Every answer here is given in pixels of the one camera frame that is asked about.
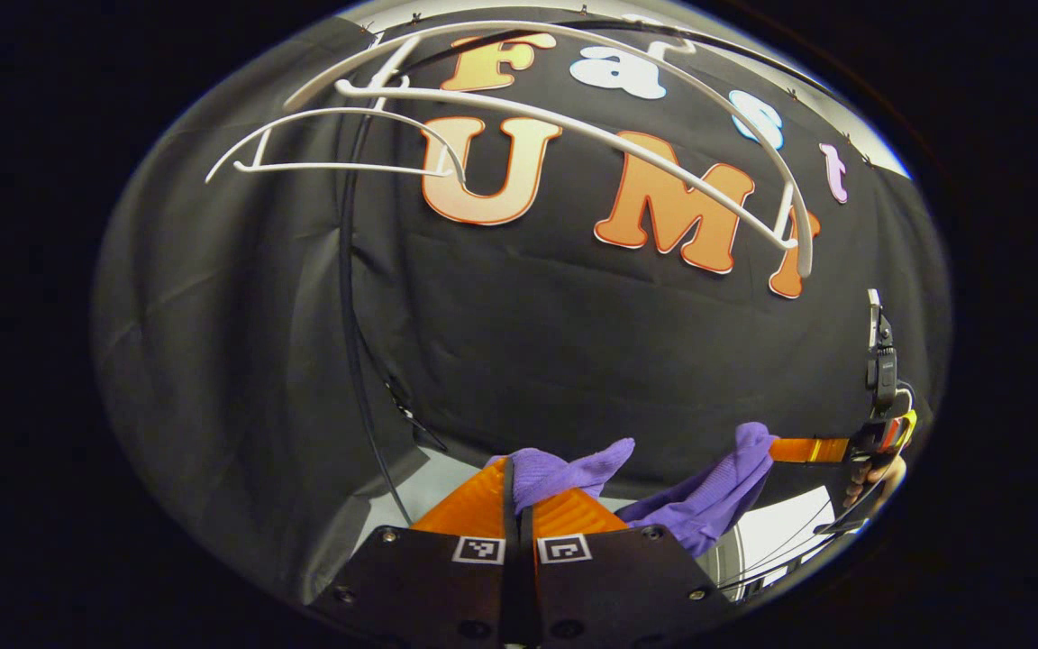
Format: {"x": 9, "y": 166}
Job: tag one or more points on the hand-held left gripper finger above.
{"x": 508, "y": 595}
{"x": 526, "y": 595}

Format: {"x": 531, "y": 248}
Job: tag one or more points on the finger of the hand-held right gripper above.
{"x": 807, "y": 450}

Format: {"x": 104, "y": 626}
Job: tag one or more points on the black clothes rack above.
{"x": 345, "y": 270}

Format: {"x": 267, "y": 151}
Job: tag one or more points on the white clothes hanger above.
{"x": 366, "y": 89}
{"x": 348, "y": 168}

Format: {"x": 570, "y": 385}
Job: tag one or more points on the white cabinet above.
{"x": 785, "y": 532}

